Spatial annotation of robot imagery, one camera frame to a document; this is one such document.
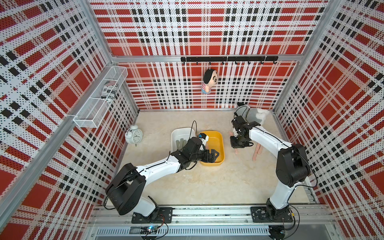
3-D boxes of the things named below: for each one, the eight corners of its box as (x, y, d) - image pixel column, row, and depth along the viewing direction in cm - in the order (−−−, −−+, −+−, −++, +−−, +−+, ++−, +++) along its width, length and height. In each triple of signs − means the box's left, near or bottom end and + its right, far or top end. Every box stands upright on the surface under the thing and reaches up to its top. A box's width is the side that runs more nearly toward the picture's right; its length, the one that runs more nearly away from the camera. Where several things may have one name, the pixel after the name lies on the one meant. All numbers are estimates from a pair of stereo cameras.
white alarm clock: (130, 146, 103) (123, 135, 93) (139, 135, 109) (133, 123, 99) (136, 148, 102) (129, 137, 91) (145, 137, 108) (139, 125, 98)
